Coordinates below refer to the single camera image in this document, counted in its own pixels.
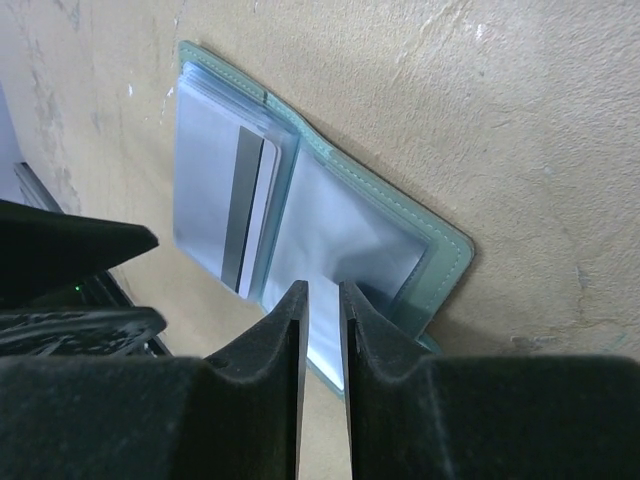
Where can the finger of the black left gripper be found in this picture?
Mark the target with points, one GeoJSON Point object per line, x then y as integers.
{"type": "Point", "coordinates": [113, 331]}
{"type": "Point", "coordinates": [42, 251]}

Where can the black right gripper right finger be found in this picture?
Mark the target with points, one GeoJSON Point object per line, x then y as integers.
{"type": "Point", "coordinates": [415, 415]}

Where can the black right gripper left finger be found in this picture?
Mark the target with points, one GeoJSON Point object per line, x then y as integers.
{"type": "Point", "coordinates": [235, 414]}

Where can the teal leather card holder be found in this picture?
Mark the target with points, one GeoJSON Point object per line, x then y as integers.
{"type": "Point", "coordinates": [329, 219]}

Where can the white magnetic stripe card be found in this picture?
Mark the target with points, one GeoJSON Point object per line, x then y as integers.
{"type": "Point", "coordinates": [255, 167]}

